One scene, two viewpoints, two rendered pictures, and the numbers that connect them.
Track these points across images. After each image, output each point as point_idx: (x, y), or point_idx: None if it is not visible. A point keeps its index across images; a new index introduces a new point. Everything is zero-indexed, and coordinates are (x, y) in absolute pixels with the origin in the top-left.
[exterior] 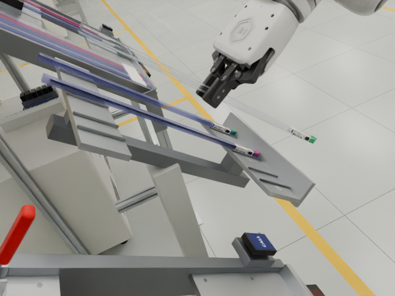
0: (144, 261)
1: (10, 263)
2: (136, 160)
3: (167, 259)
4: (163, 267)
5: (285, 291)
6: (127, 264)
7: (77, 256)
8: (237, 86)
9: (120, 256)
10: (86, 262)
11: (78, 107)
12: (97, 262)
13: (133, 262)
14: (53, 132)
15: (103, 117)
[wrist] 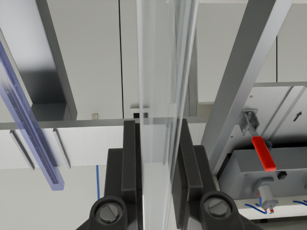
0: (271, 32)
1: (236, 115)
2: None
3: (280, 3)
4: (288, 11)
5: None
6: (267, 50)
7: (243, 84)
8: (237, 214)
9: (255, 54)
10: (251, 80)
11: (101, 158)
12: (254, 73)
13: (267, 44)
14: (76, 118)
15: (104, 138)
